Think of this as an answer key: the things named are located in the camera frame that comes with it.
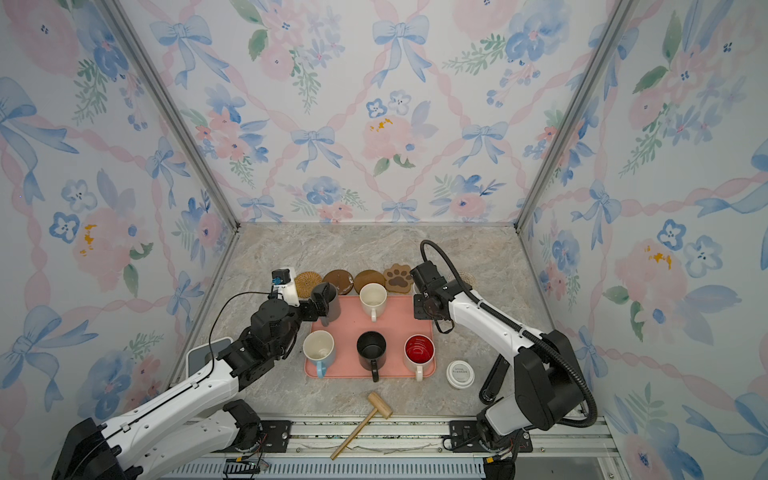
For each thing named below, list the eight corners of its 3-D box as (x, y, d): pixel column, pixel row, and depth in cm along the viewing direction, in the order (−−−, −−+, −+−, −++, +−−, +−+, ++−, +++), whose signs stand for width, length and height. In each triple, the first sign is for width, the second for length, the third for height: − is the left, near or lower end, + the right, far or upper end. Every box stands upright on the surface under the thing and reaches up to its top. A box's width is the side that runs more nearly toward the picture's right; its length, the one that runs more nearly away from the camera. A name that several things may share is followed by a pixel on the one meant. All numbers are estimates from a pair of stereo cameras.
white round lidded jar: (445, 392, 82) (450, 384, 76) (443, 369, 86) (447, 360, 80) (470, 392, 82) (476, 384, 76) (466, 369, 86) (472, 360, 80)
